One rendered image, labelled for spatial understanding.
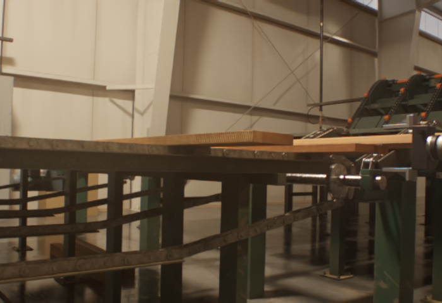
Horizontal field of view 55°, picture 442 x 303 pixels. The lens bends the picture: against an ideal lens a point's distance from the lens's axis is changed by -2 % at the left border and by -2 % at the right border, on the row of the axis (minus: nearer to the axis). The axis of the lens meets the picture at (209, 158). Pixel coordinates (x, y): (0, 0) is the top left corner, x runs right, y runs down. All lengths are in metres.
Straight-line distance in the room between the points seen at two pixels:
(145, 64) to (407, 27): 7.96
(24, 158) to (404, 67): 12.55
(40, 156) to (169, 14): 6.59
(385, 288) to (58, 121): 6.23
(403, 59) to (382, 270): 11.43
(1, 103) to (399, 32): 10.53
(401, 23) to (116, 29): 8.33
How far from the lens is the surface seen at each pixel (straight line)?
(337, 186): 1.80
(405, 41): 13.39
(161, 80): 7.40
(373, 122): 7.93
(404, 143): 2.01
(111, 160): 1.13
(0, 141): 1.08
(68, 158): 1.09
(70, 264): 1.16
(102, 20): 8.13
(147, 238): 3.74
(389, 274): 2.11
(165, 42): 7.47
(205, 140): 1.12
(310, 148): 1.54
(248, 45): 9.92
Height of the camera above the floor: 0.79
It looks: 1 degrees up
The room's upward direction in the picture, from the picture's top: 1 degrees clockwise
